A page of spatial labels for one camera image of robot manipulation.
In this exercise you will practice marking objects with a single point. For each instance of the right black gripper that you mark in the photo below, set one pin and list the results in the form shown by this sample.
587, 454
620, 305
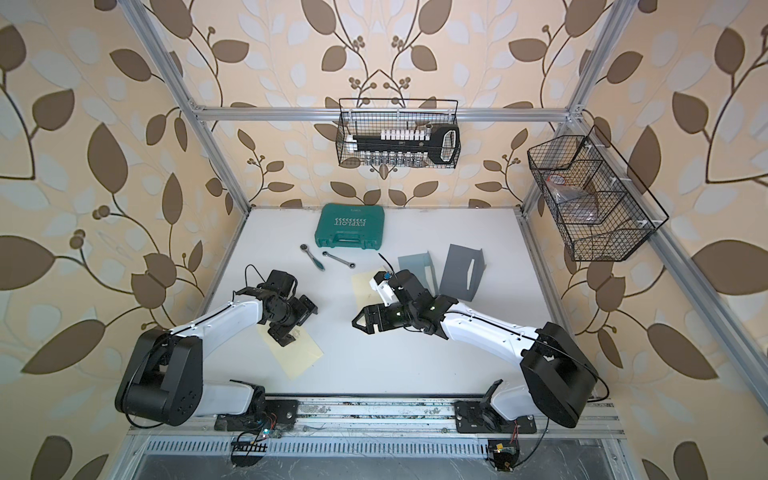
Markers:
372, 312

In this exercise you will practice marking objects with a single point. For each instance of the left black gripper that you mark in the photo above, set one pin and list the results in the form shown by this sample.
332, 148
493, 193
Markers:
298, 304

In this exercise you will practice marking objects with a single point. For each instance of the yellow envelope green seal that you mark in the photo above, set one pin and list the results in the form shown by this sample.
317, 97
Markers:
364, 293

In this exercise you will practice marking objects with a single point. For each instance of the yellow envelope red seal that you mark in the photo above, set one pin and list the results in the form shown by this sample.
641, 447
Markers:
298, 356

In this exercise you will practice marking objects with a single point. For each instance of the light blue envelope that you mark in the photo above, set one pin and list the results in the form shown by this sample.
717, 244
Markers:
422, 267

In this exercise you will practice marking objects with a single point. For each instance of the dark grey envelope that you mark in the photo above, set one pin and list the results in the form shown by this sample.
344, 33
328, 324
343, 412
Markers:
462, 273

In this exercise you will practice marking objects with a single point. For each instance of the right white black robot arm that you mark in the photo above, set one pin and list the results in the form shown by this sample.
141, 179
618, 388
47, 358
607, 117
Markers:
558, 379

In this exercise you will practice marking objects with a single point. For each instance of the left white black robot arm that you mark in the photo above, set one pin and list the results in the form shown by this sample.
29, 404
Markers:
164, 380

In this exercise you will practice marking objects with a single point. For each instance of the silver combination wrench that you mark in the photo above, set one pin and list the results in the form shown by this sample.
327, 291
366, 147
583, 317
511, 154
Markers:
349, 264

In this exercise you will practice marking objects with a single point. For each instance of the green tool case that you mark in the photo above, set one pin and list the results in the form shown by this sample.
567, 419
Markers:
349, 226

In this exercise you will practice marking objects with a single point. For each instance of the black socket set holder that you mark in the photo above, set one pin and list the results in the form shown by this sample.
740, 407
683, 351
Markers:
421, 146

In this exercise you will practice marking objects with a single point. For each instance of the clear plastic bag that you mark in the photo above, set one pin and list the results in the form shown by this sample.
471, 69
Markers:
575, 205

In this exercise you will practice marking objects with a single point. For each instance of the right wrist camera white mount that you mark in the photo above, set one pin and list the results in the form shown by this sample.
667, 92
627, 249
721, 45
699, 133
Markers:
380, 284

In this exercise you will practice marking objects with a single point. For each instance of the ratchet wrench green handle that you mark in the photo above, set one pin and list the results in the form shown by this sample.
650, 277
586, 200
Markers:
317, 263

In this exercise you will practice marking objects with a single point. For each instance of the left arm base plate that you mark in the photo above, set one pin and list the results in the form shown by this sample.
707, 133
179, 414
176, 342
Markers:
262, 414

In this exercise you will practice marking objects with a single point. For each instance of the aluminium rail front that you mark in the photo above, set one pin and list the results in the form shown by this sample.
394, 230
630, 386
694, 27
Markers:
431, 417

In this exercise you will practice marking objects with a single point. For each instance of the left electronics board with wires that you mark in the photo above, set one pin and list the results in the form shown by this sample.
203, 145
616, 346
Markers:
249, 448

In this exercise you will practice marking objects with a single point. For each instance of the electronics board with wires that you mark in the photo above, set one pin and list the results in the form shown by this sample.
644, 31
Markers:
504, 455
249, 448

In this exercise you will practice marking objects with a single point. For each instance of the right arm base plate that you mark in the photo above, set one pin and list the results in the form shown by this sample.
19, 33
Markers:
479, 417

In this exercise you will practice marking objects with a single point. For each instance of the black wire basket back wall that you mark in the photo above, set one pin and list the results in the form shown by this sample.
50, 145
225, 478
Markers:
373, 114

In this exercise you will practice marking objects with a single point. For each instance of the black wire basket wall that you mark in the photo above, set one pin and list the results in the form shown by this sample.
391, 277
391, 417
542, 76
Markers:
373, 114
601, 207

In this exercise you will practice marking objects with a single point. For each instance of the right electronics board with wires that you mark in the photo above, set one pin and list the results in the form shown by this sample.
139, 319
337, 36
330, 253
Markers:
504, 455

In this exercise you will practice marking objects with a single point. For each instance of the black wire basket right wall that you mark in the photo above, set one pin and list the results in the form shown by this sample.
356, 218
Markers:
601, 207

